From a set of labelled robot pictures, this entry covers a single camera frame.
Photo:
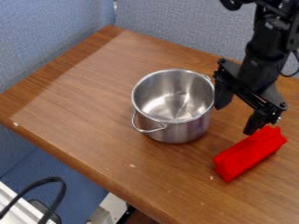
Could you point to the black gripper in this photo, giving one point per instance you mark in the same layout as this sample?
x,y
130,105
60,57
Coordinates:
x,y
252,81

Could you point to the red block object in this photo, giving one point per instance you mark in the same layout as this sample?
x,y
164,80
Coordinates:
x,y
248,153

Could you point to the metal pot with handle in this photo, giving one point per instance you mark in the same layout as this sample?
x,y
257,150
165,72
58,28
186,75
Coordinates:
x,y
173,101

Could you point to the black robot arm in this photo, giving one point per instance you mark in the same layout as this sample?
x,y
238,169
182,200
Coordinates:
x,y
276,39

